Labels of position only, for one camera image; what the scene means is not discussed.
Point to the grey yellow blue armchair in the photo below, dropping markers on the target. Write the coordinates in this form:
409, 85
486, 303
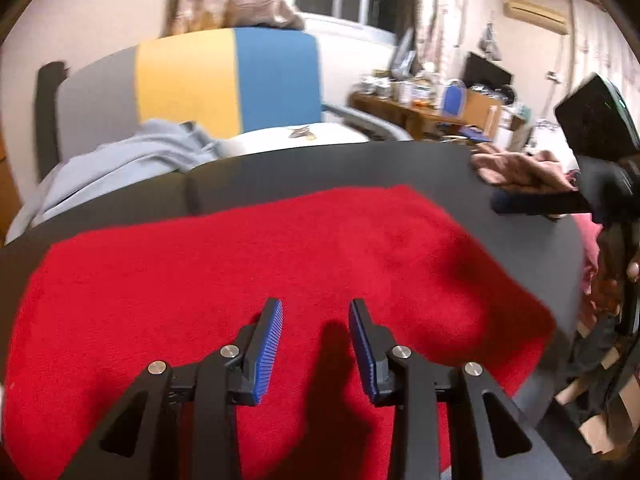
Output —
200, 75

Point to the beige blanket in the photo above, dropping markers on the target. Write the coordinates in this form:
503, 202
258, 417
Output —
250, 10

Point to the wall air conditioner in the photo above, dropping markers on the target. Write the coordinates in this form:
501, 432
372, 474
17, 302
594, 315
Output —
535, 15

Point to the brown wooden table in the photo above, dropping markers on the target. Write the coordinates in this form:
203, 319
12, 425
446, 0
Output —
395, 110

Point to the hanging grey bag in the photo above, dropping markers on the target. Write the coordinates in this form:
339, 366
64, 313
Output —
489, 40

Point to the blue folding chair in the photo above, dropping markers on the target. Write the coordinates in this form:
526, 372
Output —
452, 97

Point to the person's right hand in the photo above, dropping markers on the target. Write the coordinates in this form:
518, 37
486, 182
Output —
615, 265

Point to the light blue hoodie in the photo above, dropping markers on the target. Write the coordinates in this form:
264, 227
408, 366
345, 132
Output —
125, 160

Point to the pink patterned curtain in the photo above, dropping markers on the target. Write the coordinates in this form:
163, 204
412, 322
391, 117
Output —
605, 35

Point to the white printed cushion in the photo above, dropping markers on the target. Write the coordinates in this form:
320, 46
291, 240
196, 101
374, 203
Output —
280, 140

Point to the orange wooden cabinet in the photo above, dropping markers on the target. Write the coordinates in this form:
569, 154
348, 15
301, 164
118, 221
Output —
7, 185

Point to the grey plastic bag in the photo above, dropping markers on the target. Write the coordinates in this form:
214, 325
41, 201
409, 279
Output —
404, 55

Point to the black monitor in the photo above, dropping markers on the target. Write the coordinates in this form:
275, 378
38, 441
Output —
485, 70

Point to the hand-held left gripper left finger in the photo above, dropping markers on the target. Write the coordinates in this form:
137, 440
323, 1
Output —
267, 350

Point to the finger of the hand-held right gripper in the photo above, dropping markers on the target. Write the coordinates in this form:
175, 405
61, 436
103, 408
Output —
540, 204

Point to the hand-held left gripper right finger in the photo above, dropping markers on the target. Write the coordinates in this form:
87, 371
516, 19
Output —
364, 350

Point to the wooden computer desk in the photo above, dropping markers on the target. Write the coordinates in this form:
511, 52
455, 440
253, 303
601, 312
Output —
482, 112

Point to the red knitted sweater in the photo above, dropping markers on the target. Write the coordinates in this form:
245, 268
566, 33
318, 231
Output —
200, 260

